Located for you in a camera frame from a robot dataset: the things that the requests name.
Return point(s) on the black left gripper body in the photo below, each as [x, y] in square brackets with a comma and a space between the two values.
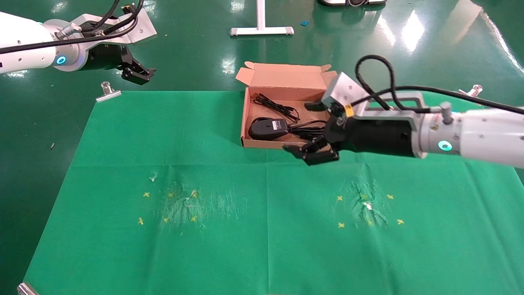
[106, 56]

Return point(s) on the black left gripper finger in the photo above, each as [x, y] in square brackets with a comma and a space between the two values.
[133, 77]
[145, 70]

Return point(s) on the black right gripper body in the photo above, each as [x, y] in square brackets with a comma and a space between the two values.
[376, 135]

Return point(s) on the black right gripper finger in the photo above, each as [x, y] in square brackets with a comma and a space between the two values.
[313, 153]
[315, 105]

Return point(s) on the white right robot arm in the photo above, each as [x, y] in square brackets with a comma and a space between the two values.
[483, 135]

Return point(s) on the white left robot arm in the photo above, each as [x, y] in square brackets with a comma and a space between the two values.
[24, 43]

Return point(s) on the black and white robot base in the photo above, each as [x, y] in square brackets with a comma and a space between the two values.
[352, 2]

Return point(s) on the open brown cardboard box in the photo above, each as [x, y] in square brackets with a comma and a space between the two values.
[282, 80]

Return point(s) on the silver metal table clamp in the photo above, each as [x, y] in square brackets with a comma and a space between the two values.
[475, 90]
[108, 95]
[26, 289]

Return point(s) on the white metal stand base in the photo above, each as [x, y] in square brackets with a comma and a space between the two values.
[261, 29]

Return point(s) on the green table cloth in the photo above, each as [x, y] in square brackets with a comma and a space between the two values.
[262, 250]

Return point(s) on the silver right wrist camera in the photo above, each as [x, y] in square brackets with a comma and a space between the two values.
[344, 92]

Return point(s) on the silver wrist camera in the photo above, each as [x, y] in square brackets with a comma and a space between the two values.
[141, 28]
[344, 92]

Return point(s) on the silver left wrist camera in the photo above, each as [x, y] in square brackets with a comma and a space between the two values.
[141, 28]

